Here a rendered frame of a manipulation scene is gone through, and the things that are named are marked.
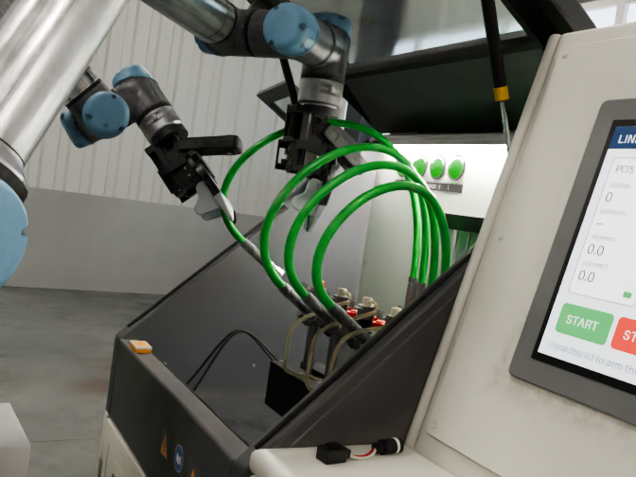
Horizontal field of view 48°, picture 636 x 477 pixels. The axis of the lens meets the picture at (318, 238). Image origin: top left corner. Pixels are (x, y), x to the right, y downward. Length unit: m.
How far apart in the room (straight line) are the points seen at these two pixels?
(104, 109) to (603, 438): 0.89
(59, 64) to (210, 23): 0.46
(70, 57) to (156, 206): 7.24
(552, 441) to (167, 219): 7.33
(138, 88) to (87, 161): 6.37
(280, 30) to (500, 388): 0.61
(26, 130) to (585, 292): 0.59
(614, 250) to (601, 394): 0.15
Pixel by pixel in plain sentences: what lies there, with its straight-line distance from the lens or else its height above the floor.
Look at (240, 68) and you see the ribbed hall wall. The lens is 8.38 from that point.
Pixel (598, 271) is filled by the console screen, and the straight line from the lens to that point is 0.82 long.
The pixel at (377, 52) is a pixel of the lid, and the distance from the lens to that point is 1.45.
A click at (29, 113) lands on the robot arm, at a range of 0.69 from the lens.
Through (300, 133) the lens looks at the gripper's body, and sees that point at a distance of 1.20.
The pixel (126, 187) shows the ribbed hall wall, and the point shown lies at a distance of 7.84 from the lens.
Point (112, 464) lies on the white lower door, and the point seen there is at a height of 0.72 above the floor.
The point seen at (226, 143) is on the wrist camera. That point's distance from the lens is 1.33.
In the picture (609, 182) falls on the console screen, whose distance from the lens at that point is 0.86.
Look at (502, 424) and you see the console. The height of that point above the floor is 1.06.
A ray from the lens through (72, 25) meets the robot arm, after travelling 0.72.
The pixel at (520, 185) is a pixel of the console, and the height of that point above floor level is 1.33.
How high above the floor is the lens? 1.28
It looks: 3 degrees down
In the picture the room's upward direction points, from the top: 8 degrees clockwise
